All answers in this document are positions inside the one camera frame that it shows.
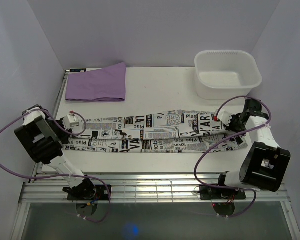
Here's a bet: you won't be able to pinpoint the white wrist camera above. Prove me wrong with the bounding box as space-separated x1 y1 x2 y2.
62 113 80 130
214 109 233 126

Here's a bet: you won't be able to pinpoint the aluminium rail frame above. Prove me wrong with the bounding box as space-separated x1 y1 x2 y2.
19 174 300 240

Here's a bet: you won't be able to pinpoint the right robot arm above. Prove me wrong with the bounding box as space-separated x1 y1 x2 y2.
215 99 291 199

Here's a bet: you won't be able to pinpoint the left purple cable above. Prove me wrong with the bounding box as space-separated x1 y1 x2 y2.
0 107 112 224

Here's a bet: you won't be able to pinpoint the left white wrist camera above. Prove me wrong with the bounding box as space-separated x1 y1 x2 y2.
62 113 80 130

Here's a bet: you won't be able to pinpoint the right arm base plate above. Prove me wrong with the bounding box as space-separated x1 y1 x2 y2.
198 185 246 200

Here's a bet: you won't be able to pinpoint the folded purple trousers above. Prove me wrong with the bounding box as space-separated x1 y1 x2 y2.
65 62 127 103

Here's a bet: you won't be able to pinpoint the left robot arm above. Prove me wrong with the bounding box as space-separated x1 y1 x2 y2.
14 104 97 201

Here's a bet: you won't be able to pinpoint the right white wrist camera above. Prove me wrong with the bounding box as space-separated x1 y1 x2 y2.
214 109 233 126

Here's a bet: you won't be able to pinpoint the purple cable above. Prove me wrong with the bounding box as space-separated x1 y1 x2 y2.
193 96 272 219
0 107 112 224

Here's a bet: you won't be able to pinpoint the dark label sticker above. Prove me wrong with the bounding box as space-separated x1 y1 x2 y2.
69 68 87 73

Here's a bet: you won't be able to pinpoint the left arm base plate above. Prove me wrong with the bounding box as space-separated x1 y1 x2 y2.
66 184 112 202

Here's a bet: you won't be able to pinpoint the white plastic basket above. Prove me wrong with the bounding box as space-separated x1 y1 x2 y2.
194 50 262 100

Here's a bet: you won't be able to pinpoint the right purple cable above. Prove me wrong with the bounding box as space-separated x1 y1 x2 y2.
193 96 272 219

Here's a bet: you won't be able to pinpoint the newspaper print trousers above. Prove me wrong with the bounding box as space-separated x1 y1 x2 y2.
64 110 248 154

